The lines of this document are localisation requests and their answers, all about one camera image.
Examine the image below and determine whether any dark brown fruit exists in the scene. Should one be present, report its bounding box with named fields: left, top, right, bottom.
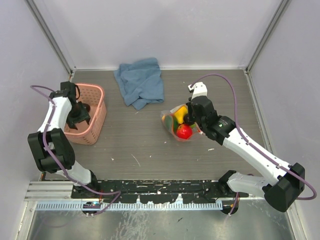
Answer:
left=83, top=103, right=91, bottom=113
left=183, top=113, right=195, bottom=126

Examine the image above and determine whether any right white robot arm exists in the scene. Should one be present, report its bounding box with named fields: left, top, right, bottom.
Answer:
left=187, top=95, right=305, bottom=213

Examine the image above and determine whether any grey slotted cable duct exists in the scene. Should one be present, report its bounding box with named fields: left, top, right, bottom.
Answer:
left=35, top=200, right=223, bottom=211

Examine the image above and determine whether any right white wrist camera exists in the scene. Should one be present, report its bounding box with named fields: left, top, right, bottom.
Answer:
left=188, top=82, right=208, bottom=99

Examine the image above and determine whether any blue cloth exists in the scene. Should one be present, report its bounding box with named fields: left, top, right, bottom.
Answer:
left=113, top=57, right=165, bottom=111

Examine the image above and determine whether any pink plastic basket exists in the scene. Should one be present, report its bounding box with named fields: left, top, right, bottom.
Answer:
left=64, top=83, right=107, bottom=145

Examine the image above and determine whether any green fruit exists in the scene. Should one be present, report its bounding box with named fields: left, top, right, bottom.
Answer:
left=164, top=115, right=179, bottom=132

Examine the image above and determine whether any yellow pear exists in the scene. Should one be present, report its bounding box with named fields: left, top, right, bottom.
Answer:
left=173, top=105, right=188, bottom=125

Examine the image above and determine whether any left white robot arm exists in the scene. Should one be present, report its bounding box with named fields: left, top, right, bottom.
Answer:
left=27, top=81, right=100, bottom=198

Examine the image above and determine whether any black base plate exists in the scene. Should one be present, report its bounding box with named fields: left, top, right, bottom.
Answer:
left=71, top=179, right=250, bottom=203

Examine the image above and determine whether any clear orange zip bag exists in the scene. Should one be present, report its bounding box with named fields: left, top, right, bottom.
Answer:
left=160, top=104, right=203, bottom=142

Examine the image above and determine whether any red apple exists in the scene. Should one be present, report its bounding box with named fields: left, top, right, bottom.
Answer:
left=175, top=124, right=193, bottom=140

